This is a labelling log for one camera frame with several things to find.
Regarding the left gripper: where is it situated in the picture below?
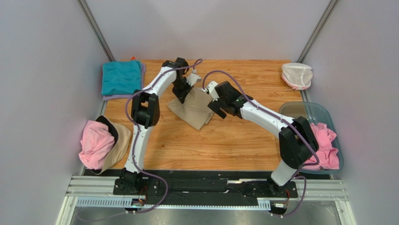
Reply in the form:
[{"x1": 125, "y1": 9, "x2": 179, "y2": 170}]
[{"x1": 172, "y1": 78, "x2": 193, "y2": 103}]

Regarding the beige t-shirt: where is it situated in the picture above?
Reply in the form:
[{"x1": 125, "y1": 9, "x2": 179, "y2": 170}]
[{"x1": 167, "y1": 87, "x2": 214, "y2": 130}]

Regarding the clear teal plastic bin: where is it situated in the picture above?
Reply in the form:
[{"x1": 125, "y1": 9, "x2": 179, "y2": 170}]
[{"x1": 280, "y1": 102, "x2": 344, "y2": 174}]

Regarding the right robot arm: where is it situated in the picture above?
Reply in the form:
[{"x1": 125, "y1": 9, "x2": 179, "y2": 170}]
[{"x1": 204, "y1": 81, "x2": 319, "y2": 195}]

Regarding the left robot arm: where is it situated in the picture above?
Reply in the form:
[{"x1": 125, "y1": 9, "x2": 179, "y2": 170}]
[{"x1": 113, "y1": 58, "x2": 195, "y2": 195}]

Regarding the teal folded t-shirt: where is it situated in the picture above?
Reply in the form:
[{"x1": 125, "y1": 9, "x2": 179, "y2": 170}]
[{"x1": 101, "y1": 60, "x2": 143, "y2": 97}]

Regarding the beige cloth at left edge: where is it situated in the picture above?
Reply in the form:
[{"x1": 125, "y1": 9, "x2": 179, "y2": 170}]
[{"x1": 91, "y1": 115, "x2": 132, "y2": 175}]

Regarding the white mesh laundry bag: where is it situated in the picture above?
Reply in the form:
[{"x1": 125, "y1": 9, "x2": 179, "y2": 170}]
[{"x1": 281, "y1": 62, "x2": 313, "y2": 90}]

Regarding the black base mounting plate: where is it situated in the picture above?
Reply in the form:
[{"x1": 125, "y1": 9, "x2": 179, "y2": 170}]
[{"x1": 84, "y1": 168, "x2": 331, "y2": 207}]

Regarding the pink cloth at left edge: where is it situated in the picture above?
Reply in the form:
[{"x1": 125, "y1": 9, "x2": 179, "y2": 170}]
[{"x1": 79, "y1": 120, "x2": 115, "y2": 170}]

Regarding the pink t-shirt in bin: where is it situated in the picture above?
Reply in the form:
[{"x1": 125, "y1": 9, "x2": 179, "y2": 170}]
[{"x1": 304, "y1": 123, "x2": 340, "y2": 171}]

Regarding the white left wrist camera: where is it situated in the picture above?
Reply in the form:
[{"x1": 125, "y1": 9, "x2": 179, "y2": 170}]
[{"x1": 186, "y1": 69, "x2": 202, "y2": 86}]

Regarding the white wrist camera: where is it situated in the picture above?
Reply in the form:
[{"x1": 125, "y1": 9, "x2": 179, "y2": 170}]
[
  {"x1": 186, "y1": 69, "x2": 202, "y2": 86},
  {"x1": 204, "y1": 81, "x2": 219, "y2": 100}
]

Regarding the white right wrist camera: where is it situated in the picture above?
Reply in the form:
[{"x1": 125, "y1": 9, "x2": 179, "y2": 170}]
[{"x1": 204, "y1": 81, "x2": 219, "y2": 100}]

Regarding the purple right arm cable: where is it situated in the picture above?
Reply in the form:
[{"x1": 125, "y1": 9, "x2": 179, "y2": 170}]
[{"x1": 201, "y1": 69, "x2": 320, "y2": 218}]

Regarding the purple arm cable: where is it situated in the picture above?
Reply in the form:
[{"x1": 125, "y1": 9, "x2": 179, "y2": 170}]
[
  {"x1": 201, "y1": 69, "x2": 320, "y2": 218},
  {"x1": 125, "y1": 58, "x2": 204, "y2": 216}
]

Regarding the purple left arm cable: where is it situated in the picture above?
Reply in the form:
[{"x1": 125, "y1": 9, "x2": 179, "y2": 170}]
[{"x1": 125, "y1": 58, "x2": 204, "y2": 216}]

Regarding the left aluminium corner post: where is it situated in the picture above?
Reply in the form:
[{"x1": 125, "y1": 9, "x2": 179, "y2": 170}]
[{"x1": 77, "y1": 0, "x2": 115, "y2": 61}]

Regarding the aluminium corner post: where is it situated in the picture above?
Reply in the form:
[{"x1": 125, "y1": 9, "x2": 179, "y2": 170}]
[
  {"x1": 296, "y1": 0, "x2": 340, "y2": 63},
  {"x1": 77, "y1": 0, "x2": 115, "y2": 61}
]

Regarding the aluminium frame rail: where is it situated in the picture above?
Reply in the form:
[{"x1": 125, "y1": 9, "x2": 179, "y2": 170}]
[{"x1": 56, "y1": 170, "x2": 356, "y2": 225}]

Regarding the right aluminium corner post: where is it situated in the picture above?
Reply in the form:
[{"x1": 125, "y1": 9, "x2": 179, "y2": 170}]
[{"x1": 296, "y1": 0, "x2": 340, "y2": 63}]

